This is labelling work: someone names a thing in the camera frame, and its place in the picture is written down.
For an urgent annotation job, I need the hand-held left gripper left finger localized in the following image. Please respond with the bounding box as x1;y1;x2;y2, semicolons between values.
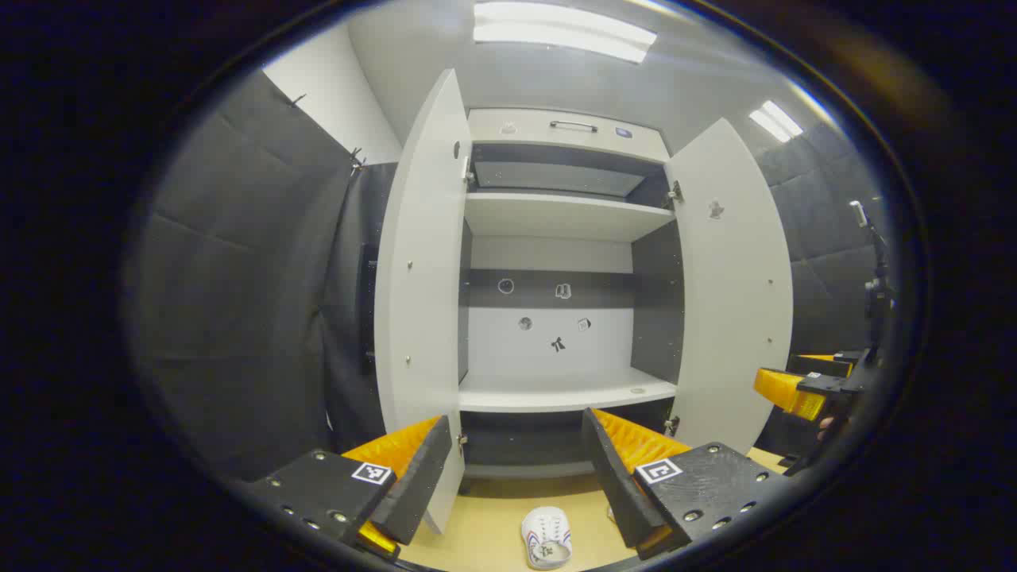
238;415;454;561

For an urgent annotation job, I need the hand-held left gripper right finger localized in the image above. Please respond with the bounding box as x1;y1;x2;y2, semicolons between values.
582;407;789;559

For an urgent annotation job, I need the white striped canvas shoe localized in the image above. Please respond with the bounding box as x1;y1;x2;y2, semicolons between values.
520;507;573;570

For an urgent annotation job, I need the white cabinet door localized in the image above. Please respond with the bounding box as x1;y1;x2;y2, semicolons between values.
373;69;475;535
663;118;795;455

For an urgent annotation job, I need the white shoe cabinet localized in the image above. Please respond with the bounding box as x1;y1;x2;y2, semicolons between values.
457;107;686;481

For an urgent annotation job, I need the white cabinet drawer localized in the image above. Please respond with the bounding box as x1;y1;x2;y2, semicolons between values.
467;107;670;164

